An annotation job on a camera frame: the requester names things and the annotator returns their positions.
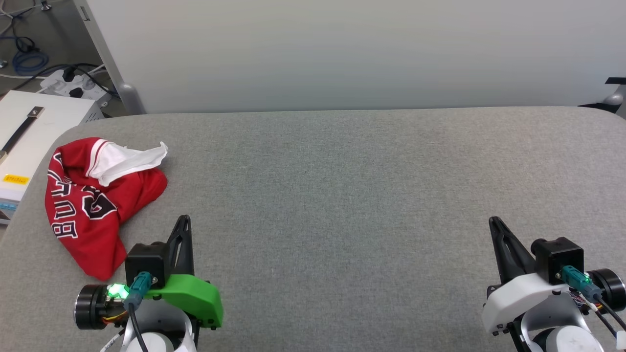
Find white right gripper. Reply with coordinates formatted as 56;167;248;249
481;217;590;336

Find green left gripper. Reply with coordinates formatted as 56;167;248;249
146;215;224;329

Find white power strip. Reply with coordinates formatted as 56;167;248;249
39;68;113;107

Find black chair base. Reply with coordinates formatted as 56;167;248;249
577;77;626;116

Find grey partition foot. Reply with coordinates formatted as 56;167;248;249
116;82;147;115

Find white partition panel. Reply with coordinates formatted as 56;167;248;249
73;0;626;114

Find red basketball jersey white sleeves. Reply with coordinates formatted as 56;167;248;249
45;137;169;281

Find black cable teal plug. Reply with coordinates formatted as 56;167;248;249
123;272;153;352
560;265;626;334

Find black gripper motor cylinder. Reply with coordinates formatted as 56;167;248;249
74;285;112;330
588;268;626;312

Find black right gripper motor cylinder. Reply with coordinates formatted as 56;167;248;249
588;268;626;312

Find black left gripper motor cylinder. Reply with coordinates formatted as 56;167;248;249
74;285;112;330

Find black strap handle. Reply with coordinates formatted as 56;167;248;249
0;106;45;165

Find blue coiled cable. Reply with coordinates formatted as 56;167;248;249
12;49;50;77

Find white equipment box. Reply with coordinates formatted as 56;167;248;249
0;90;106;226

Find black power cable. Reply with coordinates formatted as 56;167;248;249
14;62;119;97

